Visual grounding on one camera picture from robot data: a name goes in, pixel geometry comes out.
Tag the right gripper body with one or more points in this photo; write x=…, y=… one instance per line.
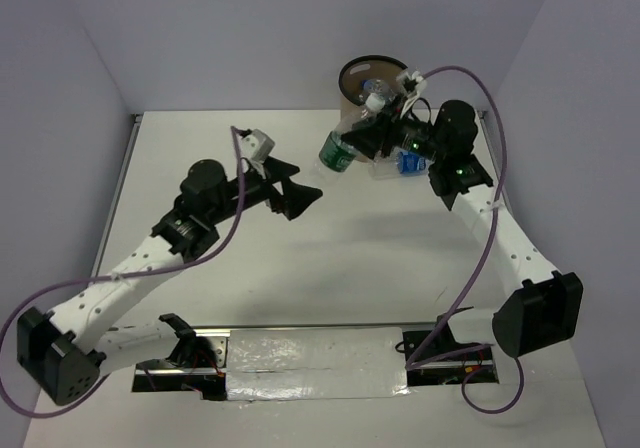
x=412, y=134

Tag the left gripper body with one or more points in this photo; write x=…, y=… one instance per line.
x=256, y=191

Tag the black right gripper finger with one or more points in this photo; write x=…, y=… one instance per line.
x=370, y=140
x=390, y=113

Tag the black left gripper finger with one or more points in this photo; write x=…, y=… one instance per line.
x=278, y=171
x=294, y=199

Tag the blue label bottle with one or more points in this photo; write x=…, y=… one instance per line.
x=376, y=86
x=400, y=164

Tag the green label clear bottle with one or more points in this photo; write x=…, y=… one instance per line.
x=336, y=155

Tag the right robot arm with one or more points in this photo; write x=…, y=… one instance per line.
x=542, y=304

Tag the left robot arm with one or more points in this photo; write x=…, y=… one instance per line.
x=69, y=347

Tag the brown cylindrical paper bin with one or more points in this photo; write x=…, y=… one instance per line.
x=360, y=69

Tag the shiny silver foil sheet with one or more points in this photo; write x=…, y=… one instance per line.
x=315, y=364

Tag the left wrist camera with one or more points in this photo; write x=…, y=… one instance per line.
x=255, y=146

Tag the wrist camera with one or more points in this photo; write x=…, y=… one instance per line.
x=255, y=146
x=412, y=84

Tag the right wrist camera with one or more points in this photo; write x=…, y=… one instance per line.
x=412, y=84

